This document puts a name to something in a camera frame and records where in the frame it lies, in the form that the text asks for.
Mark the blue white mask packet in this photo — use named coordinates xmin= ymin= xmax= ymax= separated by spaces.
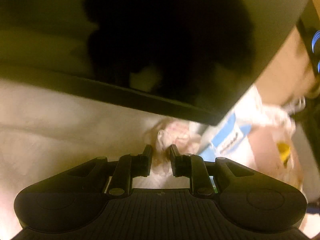
xmin=198 ymin=85 xmax=264 ymax=161

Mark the yellow minion plush toy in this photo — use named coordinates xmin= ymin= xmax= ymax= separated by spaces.
xmin=277 ymin=141 xmax=291 ymax=168

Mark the pink cardboard box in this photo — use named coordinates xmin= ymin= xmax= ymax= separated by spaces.
xmin=236 ymin=126 xmax=303 ymax=190

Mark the white textured towel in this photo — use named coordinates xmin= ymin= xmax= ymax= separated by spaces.
xmin=1 ymin=79 xmax=166 ymax=239

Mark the black computer monitor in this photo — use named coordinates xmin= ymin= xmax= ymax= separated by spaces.
xmin=1 ymin=0 xmax=309 ymax=125

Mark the black power strip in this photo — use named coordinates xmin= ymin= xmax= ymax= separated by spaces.
xmin=297 ymin=18 xmax=319 ymax=99

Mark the white power cable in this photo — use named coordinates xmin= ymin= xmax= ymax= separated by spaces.
xmin=282 ymin=96 xmax=307 ymax=116

